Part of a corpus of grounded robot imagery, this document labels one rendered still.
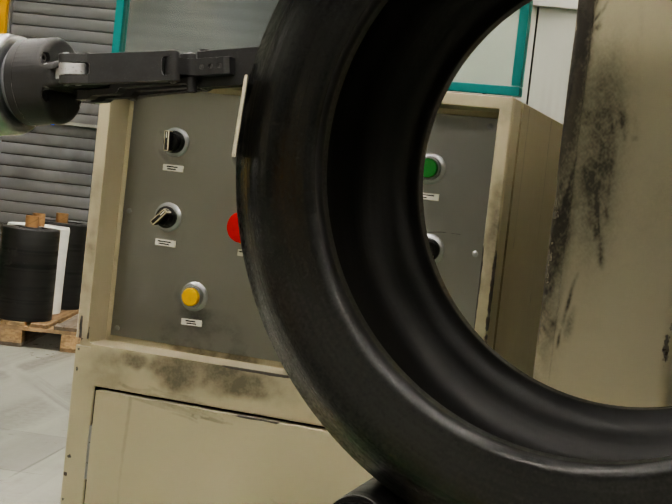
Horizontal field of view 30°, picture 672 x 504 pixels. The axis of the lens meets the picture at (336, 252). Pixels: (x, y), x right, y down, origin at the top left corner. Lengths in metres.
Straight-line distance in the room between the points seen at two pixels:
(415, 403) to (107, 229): 0.90
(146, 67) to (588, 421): 0.48
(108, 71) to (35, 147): 9.96
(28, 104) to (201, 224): 0.61
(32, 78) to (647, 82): 0.56
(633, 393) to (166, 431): 0.66
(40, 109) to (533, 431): 0.51
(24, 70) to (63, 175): 9.81
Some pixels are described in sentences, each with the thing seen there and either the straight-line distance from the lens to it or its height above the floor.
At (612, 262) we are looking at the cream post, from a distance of 1.22.
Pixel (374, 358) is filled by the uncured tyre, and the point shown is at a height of 1.02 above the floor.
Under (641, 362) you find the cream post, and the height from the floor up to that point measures 1.01.
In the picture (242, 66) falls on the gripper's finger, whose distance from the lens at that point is 1.03.
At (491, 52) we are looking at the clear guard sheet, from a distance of 1.54.
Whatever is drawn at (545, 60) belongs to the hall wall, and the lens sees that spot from 10.30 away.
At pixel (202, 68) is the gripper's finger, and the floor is 1.22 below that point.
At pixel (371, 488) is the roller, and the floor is 0.92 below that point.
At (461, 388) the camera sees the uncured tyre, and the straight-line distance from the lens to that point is 1.13.
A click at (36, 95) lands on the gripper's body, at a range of 1.09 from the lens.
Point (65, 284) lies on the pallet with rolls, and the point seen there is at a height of 0.31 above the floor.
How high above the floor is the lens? 1.14
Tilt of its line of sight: 3 degrees down
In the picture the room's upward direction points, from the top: 6 degrees clockwise
